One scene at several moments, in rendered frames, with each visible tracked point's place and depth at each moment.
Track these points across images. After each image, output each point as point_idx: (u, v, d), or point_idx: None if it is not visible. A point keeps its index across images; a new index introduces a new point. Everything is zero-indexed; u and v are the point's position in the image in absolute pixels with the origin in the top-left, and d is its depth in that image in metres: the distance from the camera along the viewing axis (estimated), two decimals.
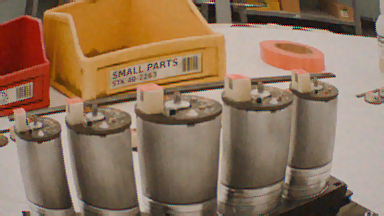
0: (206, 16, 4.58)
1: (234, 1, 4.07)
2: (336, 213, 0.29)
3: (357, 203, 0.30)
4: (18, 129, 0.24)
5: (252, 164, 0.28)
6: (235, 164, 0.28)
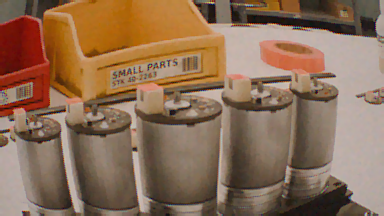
0: (206, 16, 4.58)
1: (234, 1, 4.07)
2: (336, 213, 0.29)
3: (357, 203, 0.30)
4: (18, 129, 0.24)
5: (252, 164, 0.28)
6: (235, 164, 0.28)
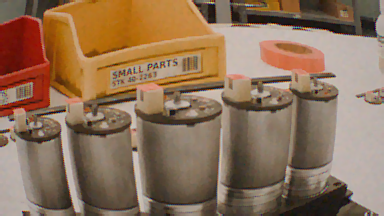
0: (206, 16, 4.58)
1: (234, 1, 4.07)
2: (336, 213, 0.29)
3: (357, 203, 0.30)
4: (18, 129, 0.24)
5: (252, 164, 0.28)
6: (235, 164, 0.28)
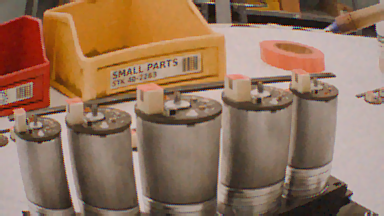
0: (206, 16, 4.58)
1: (234, 1, 4.07)
2: (336, 213, 0.29)
3: (357, 203, 0.30)
4: (18, 129, 0.24)
5: (252, 164, 0.28)
6: (235, 164, 0.28)
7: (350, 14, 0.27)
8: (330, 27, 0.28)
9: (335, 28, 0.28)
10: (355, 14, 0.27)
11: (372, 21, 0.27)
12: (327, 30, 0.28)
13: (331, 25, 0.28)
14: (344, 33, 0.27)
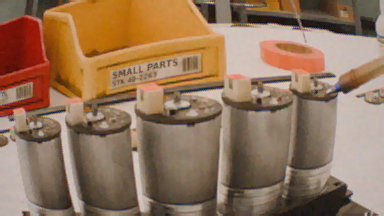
0: (206, 16, 4.58)
1: (234, 1, 4.07)
2: (336, 213, 0.29)
3: (357, 203, 0.30)
4: (18, 129, 0.24)
5: (252, 164, 0.28)
6: (235, 164, 0.28)
7: (354, 70, 0.28)
8: (332, 88, 0.28)
9: (337, 89, 0.28)
10: (359, 70, 0.27)
11: (375, 76, 0.27)
12: (329, 92, 0.29)
13: (333, 86, 0.28)
14: (345, 93, 0.28)
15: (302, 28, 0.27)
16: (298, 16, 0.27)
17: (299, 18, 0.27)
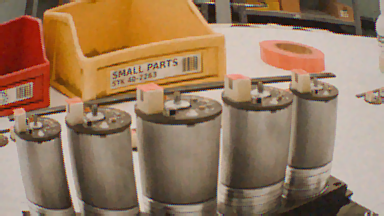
0: (206, 16, 4.58)
1: (234, 1, 4.07)
2: (336, 213, 0.29)
3: (357, 203, 0.30)
4: (18, 129, 0.24)
5: (252, 164, 0.28)
6: (235, 164, 0.28)
7: None
8: None
9: None
10: None
11: None
12: None
13: None
14: None
15: None
16: None
17: None
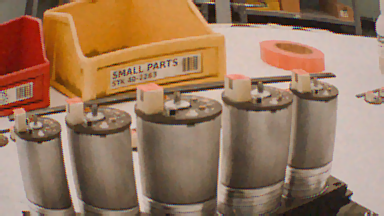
0: (206, 16, 4.58)
1: (234, 1, 4.07)
2: (336, 213, 0.29)
3: (357, 203, 0.30)
4: (18, 129, 0.24)
5: (252, 164, 0.28)
6: (235, 164, 0.28)
7: None
8: None
9: None
10: None
11: None
12: None
13: None
14: None
15: None
16: None
17: None
